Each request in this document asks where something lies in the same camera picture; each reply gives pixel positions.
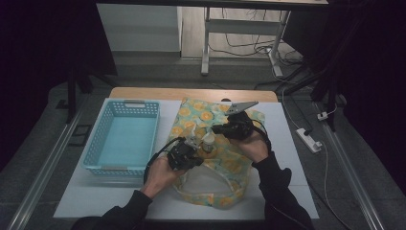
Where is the small white jar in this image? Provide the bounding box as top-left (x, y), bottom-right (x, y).
top-left (203, 133), bottom-right (216, 153)

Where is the person's right hand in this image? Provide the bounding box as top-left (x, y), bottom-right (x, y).
top-left (237, 131), bottom-right (272, 165)

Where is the yellow flower print bag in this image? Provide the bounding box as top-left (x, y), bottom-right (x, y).
top-left (168, 97), bottom-right (266, 210)

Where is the white cabinet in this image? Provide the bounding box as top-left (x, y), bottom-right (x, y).
top-left (96, 3), bottom-right (184, 53)

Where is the white-legged desk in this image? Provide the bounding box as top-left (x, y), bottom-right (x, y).
top-left (95, 0), bottom-right (329, 78)

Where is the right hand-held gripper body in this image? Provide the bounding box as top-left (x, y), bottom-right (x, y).
top-left (224, 101), bottom-right (259, 140)

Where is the left hand-held gripper black cable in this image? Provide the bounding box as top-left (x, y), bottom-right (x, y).
top-left (143, 136), bottom-right (186, 185)

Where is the hand-held gripper black cable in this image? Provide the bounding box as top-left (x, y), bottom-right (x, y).
top-left (252, 118), bottom-right (274, 152)
top-left (143, 136), bottom-right (186, 185)

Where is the metal floor rail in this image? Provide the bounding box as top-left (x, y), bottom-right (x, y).
top-left (320, 123), bottom-right (386, 230)
top-left (6, 104), bottom-right (84, 230)

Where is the white power strip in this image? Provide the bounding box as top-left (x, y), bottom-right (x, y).
top-left (295, 127), bottom-right (324, 154)

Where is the black curtain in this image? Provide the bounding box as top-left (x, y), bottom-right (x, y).
top-left (283, 0), bottom-right (406, 190)
top-left (0, 0), bottom-right (118, 171)

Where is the tangle of black floor cables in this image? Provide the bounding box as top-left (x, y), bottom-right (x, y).
top-left (209, 8), bottom-right (305, 66)

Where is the right hand-held gripper black cable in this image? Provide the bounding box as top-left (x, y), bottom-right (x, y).
top-left (252, 118), bottom-right (274, 152)

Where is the person's left hand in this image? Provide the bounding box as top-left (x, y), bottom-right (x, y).
top-left (142, 155), bottom-right (187, 199)

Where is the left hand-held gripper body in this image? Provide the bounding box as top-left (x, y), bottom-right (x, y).
top-left (167, 135), bottom-right (201, 172)

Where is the light blue perforated plastic basket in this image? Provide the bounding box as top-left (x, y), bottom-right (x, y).
top-left (82, 98), bottom-right (162, 177)

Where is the black floor plate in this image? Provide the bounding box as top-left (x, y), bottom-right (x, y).
top-left (68, 124), bottom-right (94, 148)

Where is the white power strip cable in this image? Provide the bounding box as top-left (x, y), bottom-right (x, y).
top-left (319, 142), bottom-right (352, 230)

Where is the black stand leg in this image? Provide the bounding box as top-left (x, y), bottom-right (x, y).
top-left (65, 68), bottom-right (94, 125)

